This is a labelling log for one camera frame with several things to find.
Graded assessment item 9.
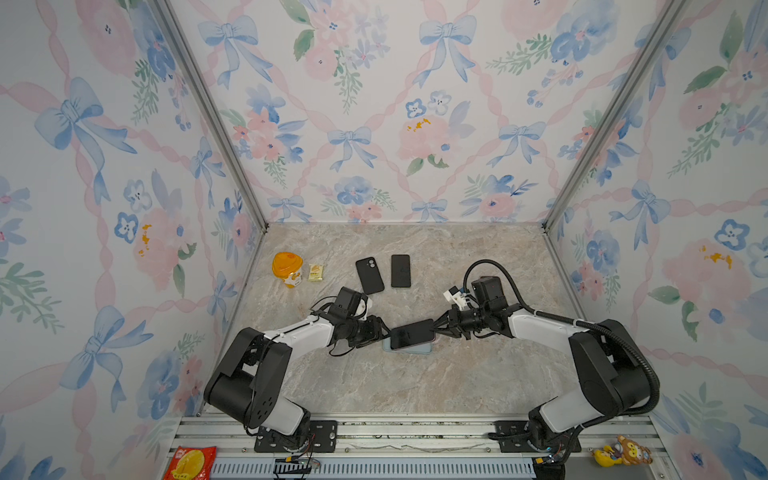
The light blue phone case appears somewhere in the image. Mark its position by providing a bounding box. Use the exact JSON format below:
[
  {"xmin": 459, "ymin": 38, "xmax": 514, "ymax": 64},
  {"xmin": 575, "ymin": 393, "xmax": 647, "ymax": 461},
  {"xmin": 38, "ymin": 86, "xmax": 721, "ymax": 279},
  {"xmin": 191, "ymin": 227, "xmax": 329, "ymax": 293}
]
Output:
[{"xmin": 382, "ymin": 338, "xmax": 434, "ymax": 355}]

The yellow and brown plush toy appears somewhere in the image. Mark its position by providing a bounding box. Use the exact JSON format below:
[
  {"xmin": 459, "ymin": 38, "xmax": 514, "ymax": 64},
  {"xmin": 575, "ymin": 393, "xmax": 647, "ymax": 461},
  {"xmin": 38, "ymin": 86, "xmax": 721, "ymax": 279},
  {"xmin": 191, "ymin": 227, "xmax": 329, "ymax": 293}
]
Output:
[{"xmin": 592, "ymin": 435, "xmax": 653, "ymax": 468}]

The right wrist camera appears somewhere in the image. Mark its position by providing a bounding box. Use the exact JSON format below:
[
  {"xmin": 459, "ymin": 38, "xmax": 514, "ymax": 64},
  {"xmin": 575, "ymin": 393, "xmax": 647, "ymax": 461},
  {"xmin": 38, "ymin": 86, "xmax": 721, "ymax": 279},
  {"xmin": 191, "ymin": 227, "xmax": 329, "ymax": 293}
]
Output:
[{"xmin": 443, "ymin": 286, "xmax": 470, "ymax": 311}]

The black corrugated cable hose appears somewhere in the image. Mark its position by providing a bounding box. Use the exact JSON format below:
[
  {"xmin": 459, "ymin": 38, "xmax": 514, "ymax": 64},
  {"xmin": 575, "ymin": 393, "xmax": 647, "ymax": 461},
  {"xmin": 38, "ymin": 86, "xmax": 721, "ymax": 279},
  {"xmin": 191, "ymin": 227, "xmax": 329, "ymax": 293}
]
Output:
[{"xmin": 461, "ymin": 259, "xmax": 661, "ymax": 421}]

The small yellow snack packet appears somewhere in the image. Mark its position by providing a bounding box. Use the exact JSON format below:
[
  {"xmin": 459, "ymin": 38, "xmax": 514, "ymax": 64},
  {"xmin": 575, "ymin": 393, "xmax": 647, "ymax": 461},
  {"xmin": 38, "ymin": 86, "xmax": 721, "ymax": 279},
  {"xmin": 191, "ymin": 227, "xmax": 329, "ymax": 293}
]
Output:
[{"xmin": 308, "ymin": 264, "xmax": 324, "ymax": 282}]

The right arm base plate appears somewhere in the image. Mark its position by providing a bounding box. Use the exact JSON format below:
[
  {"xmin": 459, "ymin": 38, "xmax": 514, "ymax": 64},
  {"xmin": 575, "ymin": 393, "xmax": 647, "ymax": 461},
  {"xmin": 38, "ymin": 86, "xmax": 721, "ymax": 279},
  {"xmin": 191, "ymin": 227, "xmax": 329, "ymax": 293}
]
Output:
[{"xmin": 487, "ymin": 420, "xmax": 582, "ymax": 455}]

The orange lid yogurt cup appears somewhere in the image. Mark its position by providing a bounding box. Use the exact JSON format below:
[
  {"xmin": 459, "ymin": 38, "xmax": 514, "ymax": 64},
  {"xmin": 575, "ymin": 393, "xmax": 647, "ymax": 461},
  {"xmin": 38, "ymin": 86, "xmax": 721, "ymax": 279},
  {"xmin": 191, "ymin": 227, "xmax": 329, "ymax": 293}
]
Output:
[{"xmin": 271, "ymin": 252, "xmax": 304, "ymax": 288}]

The black phone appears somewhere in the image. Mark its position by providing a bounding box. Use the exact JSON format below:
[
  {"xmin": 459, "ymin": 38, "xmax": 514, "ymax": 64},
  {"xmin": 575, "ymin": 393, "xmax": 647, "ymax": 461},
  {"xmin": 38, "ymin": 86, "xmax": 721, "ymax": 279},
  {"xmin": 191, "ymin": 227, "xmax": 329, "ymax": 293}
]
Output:
[
  {"xmin": 390, "ymin": 254, "xmax": 412, "ymax": 288},
  {"xmin": 389, "ymin": 319, "xmax": 436, "ymax": 350}
]

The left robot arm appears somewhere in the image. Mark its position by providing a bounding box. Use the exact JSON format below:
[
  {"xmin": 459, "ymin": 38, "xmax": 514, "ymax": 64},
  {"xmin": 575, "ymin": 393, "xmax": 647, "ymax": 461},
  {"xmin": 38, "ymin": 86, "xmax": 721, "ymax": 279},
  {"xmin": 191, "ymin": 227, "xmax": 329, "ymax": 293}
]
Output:
[{"xmin": 204, "ymin": 287, "xmax": 391, "ymax": 440}]

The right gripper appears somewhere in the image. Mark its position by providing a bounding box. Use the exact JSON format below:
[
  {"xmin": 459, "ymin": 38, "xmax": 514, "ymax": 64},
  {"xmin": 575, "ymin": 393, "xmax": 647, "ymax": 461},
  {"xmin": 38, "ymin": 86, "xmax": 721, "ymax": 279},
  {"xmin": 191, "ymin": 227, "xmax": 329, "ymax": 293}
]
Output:
[{"xmin": 428, "ymin": 306, "xmax": 489, "ymax": 340}]

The red chip bag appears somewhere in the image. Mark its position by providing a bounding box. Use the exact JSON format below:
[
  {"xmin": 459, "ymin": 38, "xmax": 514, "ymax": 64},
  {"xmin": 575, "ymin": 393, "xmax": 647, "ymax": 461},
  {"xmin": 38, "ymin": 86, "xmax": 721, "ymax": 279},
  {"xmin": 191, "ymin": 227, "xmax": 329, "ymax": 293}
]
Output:
[{"xmin": 163, "ymin": 446, "xmax": 217, "ymax": 480}]

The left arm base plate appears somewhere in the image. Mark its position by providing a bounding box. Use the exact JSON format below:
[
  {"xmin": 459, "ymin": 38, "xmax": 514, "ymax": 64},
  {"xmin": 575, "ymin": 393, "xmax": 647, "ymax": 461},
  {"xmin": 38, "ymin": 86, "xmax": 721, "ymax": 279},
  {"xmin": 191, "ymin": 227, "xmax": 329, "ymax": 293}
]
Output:
[{"xmin": 254, "ymin": 420, "xmax": 338, "ymax": 454}]

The black phone case with camera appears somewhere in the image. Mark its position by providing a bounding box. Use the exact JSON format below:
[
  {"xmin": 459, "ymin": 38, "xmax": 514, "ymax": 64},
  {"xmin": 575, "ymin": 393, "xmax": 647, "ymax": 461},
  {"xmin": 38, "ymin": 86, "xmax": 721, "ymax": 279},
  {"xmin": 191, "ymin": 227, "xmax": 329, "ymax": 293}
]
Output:
[{"xmin": 355, "ymin": 257, "xmax": 385, "ymax": 295}]

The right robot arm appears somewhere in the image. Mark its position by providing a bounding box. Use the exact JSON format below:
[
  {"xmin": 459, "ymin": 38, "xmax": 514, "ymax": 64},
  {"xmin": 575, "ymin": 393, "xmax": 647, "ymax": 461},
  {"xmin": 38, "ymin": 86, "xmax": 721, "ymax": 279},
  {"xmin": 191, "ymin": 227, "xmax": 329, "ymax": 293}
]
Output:
[{"xmin": 433, "ymin": 276, "xmax": 660, "ymax": 452}]

